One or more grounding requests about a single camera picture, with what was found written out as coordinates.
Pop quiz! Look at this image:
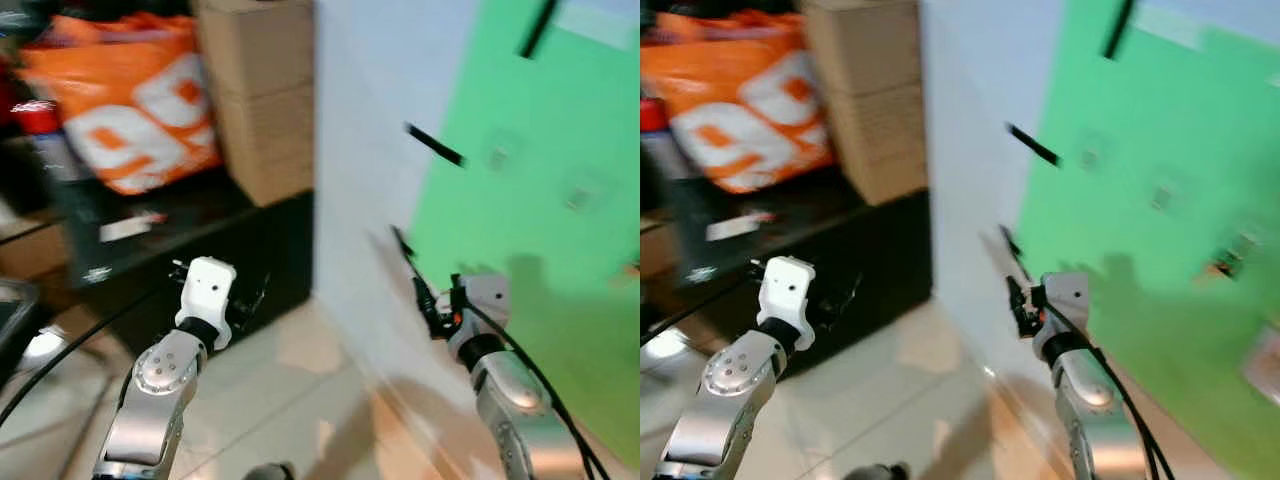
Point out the white label sticker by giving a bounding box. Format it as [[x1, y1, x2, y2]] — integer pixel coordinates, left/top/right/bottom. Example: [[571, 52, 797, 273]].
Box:
[[98, 211, 169, 245], [705, 211, 777, 242]]

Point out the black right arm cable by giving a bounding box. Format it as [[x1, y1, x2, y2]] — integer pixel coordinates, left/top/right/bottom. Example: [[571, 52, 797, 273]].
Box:
[[462, 300, 613, 480], [1043, 302, 1176, 480]]

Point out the dark grey stool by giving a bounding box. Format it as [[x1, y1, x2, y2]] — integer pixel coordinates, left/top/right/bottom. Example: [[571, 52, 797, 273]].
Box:
[[0, 279, 42, 387]]

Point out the pale pink paper sheet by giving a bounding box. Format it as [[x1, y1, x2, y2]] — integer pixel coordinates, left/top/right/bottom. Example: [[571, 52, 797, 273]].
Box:
[[1244, 328, 1280, 403]]

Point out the red container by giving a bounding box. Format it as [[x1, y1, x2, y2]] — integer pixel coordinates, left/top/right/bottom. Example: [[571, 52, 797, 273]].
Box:
[[0, 55, 63, 137], [640, 90, 669, 137]]

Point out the orange white plastic bag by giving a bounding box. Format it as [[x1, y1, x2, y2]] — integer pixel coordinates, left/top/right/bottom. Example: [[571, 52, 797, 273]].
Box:
[[640, 12, 837, 195], [15, 12, 223, 197]]

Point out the brown cardboard box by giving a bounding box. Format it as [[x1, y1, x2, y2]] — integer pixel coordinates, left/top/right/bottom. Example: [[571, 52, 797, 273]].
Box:
[[190, 0, 317, 103], [800, 0, 926, 103], [824, 84, 930, 207], [210, 84, 317, 209]]

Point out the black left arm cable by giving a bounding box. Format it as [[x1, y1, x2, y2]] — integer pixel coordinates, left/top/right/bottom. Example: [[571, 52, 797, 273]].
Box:
[[640, 272, 753, 339], [0, 288, 163, 429]]

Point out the green wall board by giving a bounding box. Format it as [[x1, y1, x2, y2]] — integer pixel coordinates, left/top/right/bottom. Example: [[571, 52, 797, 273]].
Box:
[[1015, 0, 1280, 480], [405, 0, 641, 473]]

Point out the black low cabinet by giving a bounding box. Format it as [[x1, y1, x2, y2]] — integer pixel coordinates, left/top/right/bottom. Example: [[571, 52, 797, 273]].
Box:
[[660, 188, 934, 377], [50, 188, 315, 353]]

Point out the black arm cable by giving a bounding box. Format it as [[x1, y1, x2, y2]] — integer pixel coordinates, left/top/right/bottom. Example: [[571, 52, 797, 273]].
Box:
[[0, 288, 163, 429], [640, 272, 753, 339], [1043, 302, 1176, 480], [462, 300, 613, 480]]

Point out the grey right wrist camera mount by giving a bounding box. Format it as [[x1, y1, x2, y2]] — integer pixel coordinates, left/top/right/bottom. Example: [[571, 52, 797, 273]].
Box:
[[1035, 272, 1091, 347], [455, 273, 511, 347]]

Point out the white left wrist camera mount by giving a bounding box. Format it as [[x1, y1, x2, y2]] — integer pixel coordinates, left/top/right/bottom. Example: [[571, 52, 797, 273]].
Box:
[[757, 256, 817, 352], [175, 256, 238, 350]]

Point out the small brown key bunch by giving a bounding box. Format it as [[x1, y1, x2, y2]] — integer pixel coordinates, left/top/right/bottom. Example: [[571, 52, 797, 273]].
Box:
[[1208, 234, 1263, 282]]

